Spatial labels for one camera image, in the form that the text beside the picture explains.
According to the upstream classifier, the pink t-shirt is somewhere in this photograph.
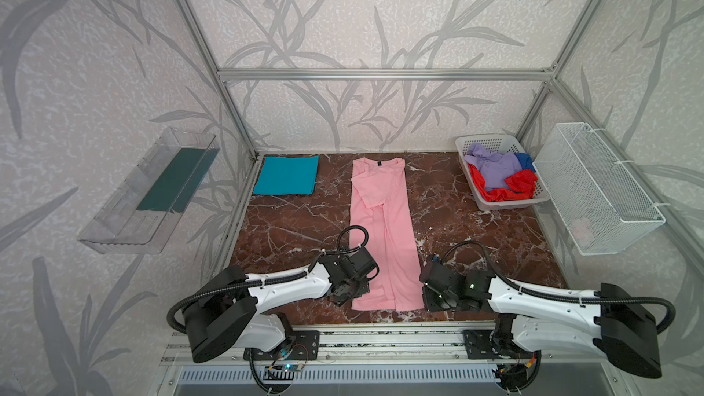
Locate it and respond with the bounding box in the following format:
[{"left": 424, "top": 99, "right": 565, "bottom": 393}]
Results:
[{"left": 350, "top": 158, "right": 424, "bottom": 312}]

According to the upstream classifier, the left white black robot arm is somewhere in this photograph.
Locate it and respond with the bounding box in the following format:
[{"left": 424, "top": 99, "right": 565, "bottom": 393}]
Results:
[{"left": 167, "top": 247, "right": 380, "bottom": 363}]

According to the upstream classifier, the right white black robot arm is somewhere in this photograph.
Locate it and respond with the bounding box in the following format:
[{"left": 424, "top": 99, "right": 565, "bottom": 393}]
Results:
[{"left": 420, "top": 261, "right": 662, "bottom": 379}]

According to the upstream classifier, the folded teal t-shirt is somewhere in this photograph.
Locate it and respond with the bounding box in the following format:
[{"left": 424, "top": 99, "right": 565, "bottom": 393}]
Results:
[{"left": 253, "top": 157, "right": 319, "bottom": 196}]

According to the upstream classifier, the white plastic laundry basket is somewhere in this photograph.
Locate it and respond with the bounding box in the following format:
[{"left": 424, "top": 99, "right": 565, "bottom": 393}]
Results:
[{"left": 455, "top": 133, "right": 551, "bottom": 213}]

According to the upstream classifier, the red t-shirt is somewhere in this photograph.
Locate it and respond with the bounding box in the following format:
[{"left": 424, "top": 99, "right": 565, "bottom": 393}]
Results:
[{"left": 467, "top": 164, "right": 538, "bottom": 203}]

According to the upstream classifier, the purple t-shirt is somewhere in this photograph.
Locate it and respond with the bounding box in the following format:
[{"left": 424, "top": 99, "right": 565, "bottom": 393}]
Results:
[{"left": 464, "top": 143, "right": 523, "bottom": 192}]

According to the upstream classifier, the blue t-shirt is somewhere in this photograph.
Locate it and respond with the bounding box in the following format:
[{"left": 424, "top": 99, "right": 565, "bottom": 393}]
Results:
[{"left": 514, "top": 153, "right": 535, "bottom": 172}]

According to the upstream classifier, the green mat in shelf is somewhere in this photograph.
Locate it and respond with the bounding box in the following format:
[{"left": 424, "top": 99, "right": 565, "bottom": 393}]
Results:
[{"left": 137, "top": 148, "right": 219, "bottom": 214}]

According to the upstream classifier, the right black corrugated cable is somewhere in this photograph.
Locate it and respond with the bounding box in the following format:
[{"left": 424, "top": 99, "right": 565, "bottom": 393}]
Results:
[{"left": 439, "top": 239, "right": 678, "bottom": 392}]

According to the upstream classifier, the black corrugated cable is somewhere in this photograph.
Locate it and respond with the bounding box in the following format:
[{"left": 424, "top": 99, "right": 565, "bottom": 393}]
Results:
[
  {"left": 439, "top": 239, "right": 678, "bottom": 392},
  {"left": 166, "top": 224, "right": 370, "bottom": 394}
]

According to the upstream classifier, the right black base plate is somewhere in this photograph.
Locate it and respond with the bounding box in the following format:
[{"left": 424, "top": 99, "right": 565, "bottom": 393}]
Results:
[{"left": 462, "top": 328, "right": 535, "bottom": 362}]

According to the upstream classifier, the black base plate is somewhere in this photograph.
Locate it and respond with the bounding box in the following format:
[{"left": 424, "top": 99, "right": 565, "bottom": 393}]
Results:
[
  {"left": 244, "top": 330, "right": 321, "bottom": 361},
  {"left": 462, "top": 328, "right": 535, "bottom": 362}
]

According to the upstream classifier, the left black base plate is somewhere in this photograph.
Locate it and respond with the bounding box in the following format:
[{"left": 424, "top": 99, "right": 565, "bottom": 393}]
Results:
[{"left": 244, "top": 330, "right": 321, "bottom": 361}]

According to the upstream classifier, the left black corrugated cable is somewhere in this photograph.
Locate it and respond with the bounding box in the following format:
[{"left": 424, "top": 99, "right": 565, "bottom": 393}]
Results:
[{"left": 166, "top": 224, "right": 370, "bottom": 394}]

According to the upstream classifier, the pink object in wire basket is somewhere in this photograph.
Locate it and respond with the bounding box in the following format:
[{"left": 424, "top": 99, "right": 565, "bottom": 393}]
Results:
[{"left": 569, "top": 217, "right": 595, "bottom": 248}]

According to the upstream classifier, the white wire mesh basket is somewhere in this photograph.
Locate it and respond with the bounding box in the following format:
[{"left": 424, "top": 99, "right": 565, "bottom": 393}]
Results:
[{"left": 533, "top": 122, "right": 667, "bottom": 256}]

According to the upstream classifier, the clear plastic wall shelf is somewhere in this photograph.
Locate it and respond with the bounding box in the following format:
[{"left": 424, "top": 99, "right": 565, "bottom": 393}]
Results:
[{"left": 78, "top": 128, "right": 220, "bottom": 255}]

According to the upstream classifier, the aluminium frame profile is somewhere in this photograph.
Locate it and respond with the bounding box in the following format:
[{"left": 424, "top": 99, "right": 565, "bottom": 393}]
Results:
[{"left": 153, "top": 0, "right": 704, "bottom": 271}]

